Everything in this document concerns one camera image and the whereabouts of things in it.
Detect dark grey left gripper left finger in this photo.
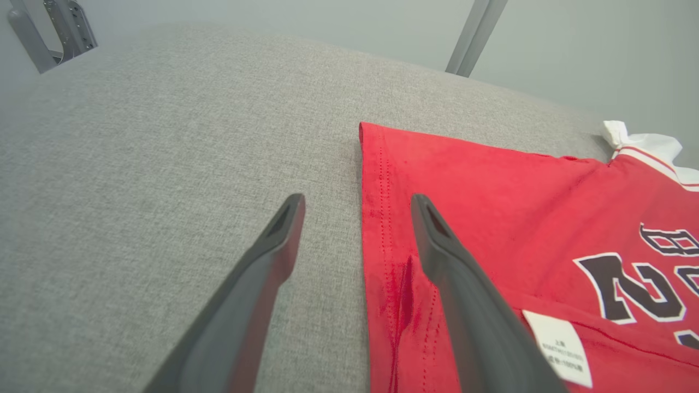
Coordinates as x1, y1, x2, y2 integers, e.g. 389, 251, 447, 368
142, 193, 306, 393

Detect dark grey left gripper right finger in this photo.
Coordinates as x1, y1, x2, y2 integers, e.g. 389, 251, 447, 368
410, 193, 570, 393

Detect red jersey with white sleeves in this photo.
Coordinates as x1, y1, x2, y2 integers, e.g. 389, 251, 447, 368
358, 120, 699, 393

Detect grey metal partition post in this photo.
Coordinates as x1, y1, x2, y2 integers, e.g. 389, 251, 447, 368
445, 0, 510, 78

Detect grey metal wheeled frame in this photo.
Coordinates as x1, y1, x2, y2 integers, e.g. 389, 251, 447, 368
7, 0, 99, 74

